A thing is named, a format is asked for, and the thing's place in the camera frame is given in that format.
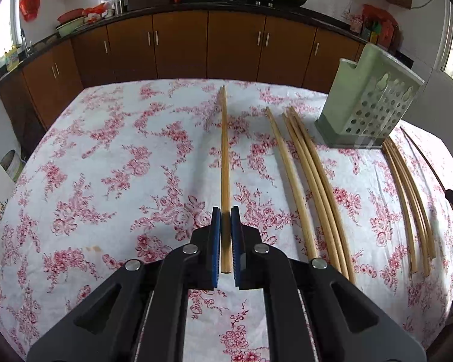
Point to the brown lower kitchen cabinets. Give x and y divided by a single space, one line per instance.
32 110

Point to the orange red bag on counter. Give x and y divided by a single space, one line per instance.
95 13

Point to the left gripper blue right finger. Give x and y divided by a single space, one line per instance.
257 265

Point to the black stone countertop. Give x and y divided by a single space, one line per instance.
181 7

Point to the yellow detergent bottle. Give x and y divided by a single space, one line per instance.
12 58

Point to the floral white red tablecloth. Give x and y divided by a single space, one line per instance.
130 170

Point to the white paint bucket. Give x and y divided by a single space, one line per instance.
12 164

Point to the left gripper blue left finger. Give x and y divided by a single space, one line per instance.
194 265

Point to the red plastic bag on counter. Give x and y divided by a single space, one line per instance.
382 27

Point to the red plastic bag on wall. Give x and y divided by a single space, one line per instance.
29 9

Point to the green plastic basin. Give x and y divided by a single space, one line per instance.
67 28

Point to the red plastic basin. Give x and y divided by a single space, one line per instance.
70 15

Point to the green perforated utensil holder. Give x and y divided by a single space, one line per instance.
367 100

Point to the left window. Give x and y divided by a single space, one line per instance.
9 23

